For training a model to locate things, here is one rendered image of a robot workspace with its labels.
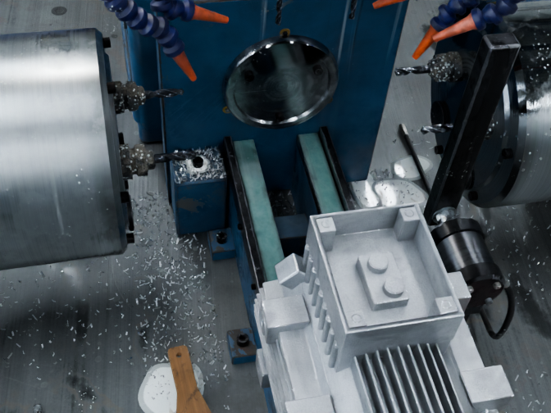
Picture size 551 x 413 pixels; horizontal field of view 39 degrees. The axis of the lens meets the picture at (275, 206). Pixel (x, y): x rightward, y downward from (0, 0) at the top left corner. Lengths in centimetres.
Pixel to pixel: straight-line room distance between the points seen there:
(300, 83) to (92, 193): 34
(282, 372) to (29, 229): 28
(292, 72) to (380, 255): 37
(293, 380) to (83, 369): 38
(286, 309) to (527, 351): 45
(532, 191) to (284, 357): 38
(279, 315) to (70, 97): 29
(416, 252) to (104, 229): 31
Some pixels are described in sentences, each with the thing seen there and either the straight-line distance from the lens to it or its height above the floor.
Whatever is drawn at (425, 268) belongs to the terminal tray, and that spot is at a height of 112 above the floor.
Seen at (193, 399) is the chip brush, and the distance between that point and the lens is 95.
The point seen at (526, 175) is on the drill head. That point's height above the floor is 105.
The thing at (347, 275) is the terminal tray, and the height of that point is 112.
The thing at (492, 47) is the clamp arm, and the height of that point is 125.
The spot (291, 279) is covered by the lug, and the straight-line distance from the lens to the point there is 71.
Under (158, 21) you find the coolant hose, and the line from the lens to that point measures 77.
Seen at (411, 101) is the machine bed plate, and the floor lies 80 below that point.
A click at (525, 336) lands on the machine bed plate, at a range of 108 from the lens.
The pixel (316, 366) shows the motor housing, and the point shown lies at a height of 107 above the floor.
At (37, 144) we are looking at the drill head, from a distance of 76.
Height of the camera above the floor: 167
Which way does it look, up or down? 51 degrees down
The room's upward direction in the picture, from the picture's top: 6 degrees clockwise
